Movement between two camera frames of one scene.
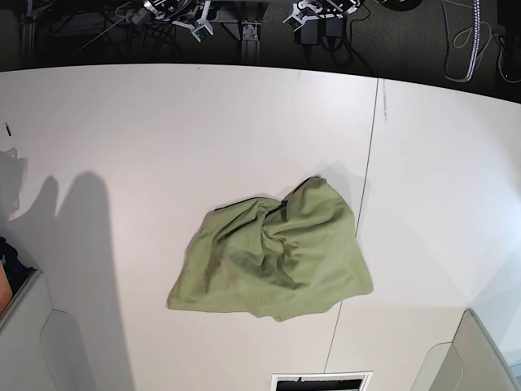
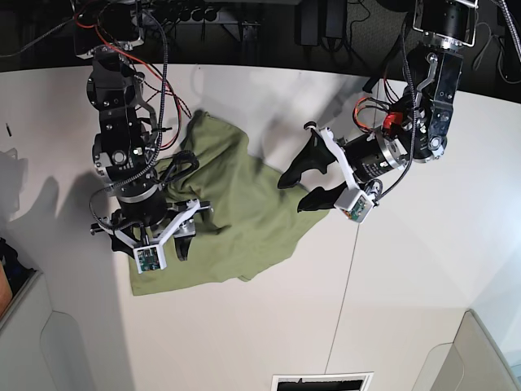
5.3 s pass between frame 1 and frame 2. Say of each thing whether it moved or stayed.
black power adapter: stayed
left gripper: moved
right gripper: moved
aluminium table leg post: stayed
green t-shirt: moved
